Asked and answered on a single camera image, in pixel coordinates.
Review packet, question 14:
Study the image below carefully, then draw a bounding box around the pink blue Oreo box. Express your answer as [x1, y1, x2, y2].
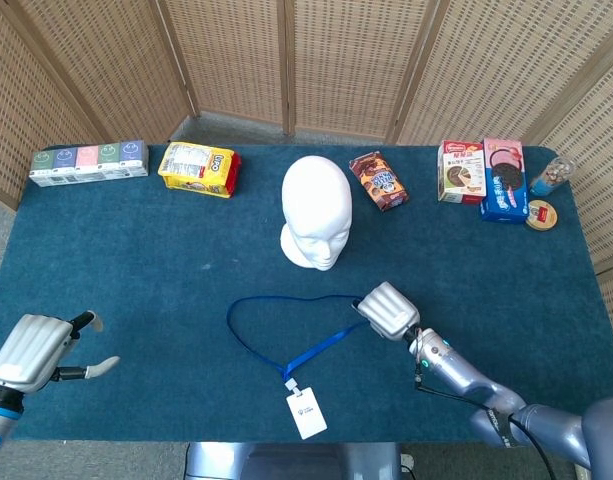
[480, 138, 530, 225]

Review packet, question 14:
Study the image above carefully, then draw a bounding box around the red white cake box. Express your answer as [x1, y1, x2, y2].
[437, 140, 487, 206]

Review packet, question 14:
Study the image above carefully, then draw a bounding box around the clear candy cup blue base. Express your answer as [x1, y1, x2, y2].
[529, 156, 576, 197]

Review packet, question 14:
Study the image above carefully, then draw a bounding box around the white foam mannequin head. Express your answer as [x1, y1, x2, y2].
[279, 155, 355, 272]

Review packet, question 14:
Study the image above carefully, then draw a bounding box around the blue carpet table mat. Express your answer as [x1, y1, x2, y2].
[0, 144, 613, 444]

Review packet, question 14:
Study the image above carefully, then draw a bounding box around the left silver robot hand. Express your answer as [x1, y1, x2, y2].
[0, 309, 121, 395]

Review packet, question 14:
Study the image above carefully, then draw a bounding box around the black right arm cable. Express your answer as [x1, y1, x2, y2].
[414, 364, 562, 480]

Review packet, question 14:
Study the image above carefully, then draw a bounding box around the wicker folding screen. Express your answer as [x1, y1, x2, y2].
[0, 0, 613, 351]

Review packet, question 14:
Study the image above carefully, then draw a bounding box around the brown chocolate cookie box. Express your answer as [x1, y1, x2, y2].
[348, 151, 410, 213]

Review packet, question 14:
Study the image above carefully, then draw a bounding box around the round gold red tin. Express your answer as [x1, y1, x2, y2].
[524, 199, 560, 233]

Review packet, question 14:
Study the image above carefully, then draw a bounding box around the yellow Lipo biscuit pack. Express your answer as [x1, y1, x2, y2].
[157, 141, 243, 200]

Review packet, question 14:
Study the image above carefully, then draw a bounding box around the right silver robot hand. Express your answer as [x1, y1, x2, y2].
[352, 281, 421, 343]

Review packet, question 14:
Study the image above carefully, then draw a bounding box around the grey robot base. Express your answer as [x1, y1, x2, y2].
[185, 442, 405, 480]

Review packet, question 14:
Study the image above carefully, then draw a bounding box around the multicolour tissue pack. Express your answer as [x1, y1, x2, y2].
[28, 140, 150, 188]

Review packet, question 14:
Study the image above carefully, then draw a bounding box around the blue lanyard with white badge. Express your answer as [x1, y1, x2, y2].
[226, 294, 375, 441]

